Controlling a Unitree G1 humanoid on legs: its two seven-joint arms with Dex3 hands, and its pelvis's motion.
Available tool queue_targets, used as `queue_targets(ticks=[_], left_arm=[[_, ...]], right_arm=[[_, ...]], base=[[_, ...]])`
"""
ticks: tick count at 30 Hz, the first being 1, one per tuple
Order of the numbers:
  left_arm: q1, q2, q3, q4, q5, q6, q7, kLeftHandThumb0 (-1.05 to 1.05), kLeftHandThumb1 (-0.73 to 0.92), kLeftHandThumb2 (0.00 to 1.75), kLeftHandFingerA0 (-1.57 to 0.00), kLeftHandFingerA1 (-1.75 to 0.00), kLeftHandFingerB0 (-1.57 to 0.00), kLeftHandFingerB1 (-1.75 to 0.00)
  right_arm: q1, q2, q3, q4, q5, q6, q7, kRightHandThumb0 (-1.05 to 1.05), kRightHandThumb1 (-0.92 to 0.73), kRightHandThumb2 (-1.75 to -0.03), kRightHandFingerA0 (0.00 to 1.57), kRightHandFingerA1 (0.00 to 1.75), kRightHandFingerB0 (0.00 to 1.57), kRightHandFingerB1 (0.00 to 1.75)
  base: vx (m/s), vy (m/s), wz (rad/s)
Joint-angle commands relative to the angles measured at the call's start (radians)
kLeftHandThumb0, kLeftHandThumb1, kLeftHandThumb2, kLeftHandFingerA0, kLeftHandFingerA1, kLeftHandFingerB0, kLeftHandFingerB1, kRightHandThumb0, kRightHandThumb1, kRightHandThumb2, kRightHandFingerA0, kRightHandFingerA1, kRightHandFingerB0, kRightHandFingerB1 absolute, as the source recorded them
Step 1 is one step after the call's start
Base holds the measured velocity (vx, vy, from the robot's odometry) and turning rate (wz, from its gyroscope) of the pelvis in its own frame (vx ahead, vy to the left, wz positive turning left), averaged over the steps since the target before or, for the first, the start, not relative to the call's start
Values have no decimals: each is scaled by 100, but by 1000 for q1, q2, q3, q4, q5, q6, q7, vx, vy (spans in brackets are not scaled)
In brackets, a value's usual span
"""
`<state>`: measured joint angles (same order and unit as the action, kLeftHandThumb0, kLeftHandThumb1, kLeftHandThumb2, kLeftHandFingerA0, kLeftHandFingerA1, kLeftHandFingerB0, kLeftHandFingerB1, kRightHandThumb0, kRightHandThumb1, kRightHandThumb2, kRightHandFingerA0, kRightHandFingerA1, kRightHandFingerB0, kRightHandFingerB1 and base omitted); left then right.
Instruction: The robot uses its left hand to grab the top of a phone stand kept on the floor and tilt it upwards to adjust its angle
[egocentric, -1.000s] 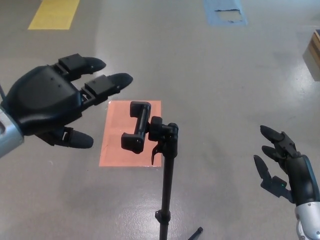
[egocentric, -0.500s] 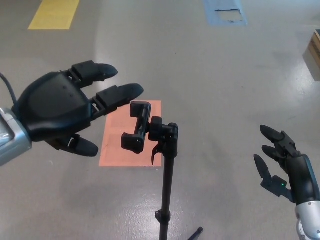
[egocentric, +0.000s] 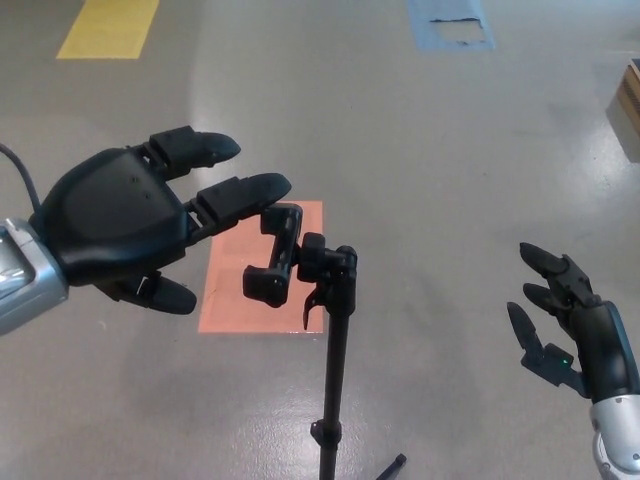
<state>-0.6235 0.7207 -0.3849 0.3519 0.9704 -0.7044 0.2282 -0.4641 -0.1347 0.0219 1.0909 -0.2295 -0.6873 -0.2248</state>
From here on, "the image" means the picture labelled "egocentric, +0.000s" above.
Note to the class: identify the torn blue floor marking rectangle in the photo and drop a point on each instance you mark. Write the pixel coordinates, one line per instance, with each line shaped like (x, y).
(424, 30)

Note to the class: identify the orange floor marking rectangle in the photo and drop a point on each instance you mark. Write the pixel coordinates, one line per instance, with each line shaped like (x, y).
(230, 295)

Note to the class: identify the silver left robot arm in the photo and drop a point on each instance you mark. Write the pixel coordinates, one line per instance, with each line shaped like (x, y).
(20, 280)

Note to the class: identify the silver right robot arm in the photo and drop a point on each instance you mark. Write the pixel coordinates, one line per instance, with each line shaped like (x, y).
(617, 435)

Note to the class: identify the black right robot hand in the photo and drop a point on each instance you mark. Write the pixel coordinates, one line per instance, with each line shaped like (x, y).
(600, 340)

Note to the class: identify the black phone stand tripod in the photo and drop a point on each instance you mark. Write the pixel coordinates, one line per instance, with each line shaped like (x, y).
(336, 350)

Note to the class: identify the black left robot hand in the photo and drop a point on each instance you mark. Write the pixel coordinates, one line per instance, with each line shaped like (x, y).
(120, 210)

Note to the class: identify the wooden box with grey side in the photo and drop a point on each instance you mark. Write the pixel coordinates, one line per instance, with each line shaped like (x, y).
(629, 115)

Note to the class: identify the yellow floor marking rectangle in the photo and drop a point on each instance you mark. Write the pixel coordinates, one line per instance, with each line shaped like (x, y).
(107, 30)

